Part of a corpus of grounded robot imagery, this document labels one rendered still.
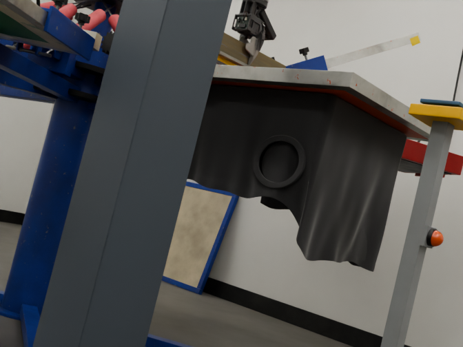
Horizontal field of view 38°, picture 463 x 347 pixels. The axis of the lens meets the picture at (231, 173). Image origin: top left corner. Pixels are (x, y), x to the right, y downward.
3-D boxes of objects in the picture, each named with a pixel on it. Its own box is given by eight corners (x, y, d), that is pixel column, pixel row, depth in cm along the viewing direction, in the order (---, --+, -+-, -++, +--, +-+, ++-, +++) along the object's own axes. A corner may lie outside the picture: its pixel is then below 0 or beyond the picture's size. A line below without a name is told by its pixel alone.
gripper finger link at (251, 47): (239, 60, 218) (242, 33, 219) (250, 66, 222) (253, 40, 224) (247, 59, 216) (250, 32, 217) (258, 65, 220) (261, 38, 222)
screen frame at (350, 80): (445, 144, 205) (448, 131, 205) (349, 87, 161) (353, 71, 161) (249, 120, 256) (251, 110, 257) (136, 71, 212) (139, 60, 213)
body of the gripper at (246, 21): (229, 31, 221) (238, -4, 221) (246, 40, 227) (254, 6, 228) (247, 31, 216) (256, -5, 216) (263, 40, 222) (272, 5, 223)
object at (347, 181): (377, 273, 203) (409, 135, 205) (293, 258, 169) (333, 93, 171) (368, 271, 205) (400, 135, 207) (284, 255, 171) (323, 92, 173)
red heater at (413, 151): (404, 175, 355) (408, 153, 356) (459, 178, 312) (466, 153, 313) (302, 145, 336) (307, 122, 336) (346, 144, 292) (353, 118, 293)
